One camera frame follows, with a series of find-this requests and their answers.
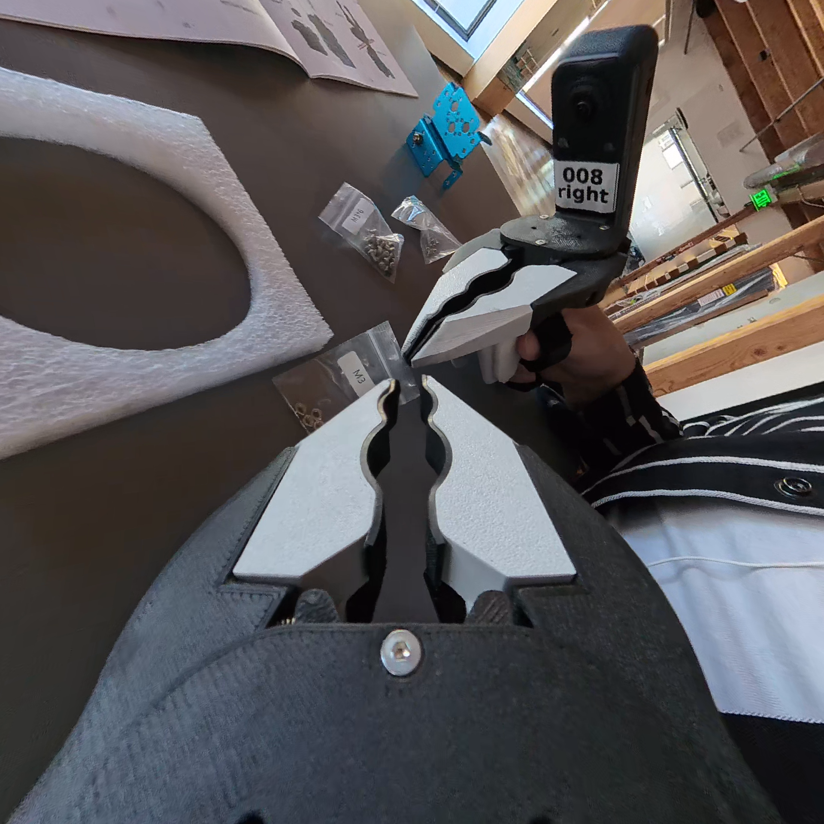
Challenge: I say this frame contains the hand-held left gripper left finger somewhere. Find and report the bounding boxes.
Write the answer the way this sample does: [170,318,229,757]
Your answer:
[232,379,401,624]

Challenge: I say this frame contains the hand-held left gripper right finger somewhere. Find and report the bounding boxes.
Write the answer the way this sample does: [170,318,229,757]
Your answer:
[420,375,577,624]

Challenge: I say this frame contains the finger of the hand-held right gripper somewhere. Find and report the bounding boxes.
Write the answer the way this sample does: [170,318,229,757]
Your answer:
[411,263,578,369]
[400,228,516,355]

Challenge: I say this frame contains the small zip bag with nuts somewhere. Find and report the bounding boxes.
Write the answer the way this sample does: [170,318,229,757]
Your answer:
[272,321,426,433]

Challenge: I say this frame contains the blue metal bracket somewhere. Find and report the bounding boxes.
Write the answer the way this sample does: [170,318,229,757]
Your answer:
[406,82,491,191]

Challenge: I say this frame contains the person's right forearm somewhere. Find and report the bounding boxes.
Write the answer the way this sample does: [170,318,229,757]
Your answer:
[537,360,685,497]

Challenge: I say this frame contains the dark desk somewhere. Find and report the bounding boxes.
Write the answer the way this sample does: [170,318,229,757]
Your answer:
[0,0,567,806]

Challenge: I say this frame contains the person's right hand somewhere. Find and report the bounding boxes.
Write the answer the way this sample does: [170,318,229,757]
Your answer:
[515,303,639,409]

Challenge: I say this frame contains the small zip bag with screws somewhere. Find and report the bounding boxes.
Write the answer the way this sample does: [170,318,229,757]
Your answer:
[391,195,463,265]
[318,183,405,285]

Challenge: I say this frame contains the person's torso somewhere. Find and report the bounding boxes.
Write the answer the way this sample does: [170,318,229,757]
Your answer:
[579,396,824,824]

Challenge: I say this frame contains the printed instruction booklet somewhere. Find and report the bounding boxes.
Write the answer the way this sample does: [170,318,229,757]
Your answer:
[0,0,419,99]

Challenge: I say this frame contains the white foam frame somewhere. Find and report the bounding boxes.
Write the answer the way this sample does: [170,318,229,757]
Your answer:
[0,66,334,461]

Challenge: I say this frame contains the white earphone cord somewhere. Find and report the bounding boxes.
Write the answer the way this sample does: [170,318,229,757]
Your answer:
[644,555,824,573]

